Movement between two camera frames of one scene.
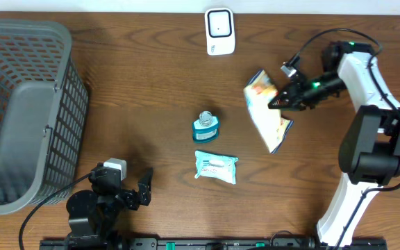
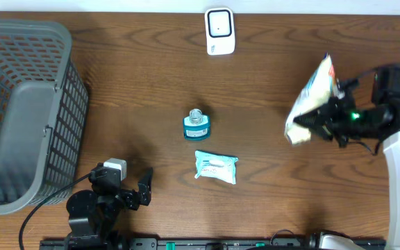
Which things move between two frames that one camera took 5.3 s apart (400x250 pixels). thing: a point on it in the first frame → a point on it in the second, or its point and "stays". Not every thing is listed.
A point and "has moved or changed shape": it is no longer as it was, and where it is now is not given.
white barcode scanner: [219, 31] stays
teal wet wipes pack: [217, 167] stays
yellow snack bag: [271, 126] has moved or changed shape
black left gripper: [131, 201] stays
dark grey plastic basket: [32, 103] stays
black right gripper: [294, 96] → [324, 121]
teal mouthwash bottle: [205, 129] has moved or changed shape
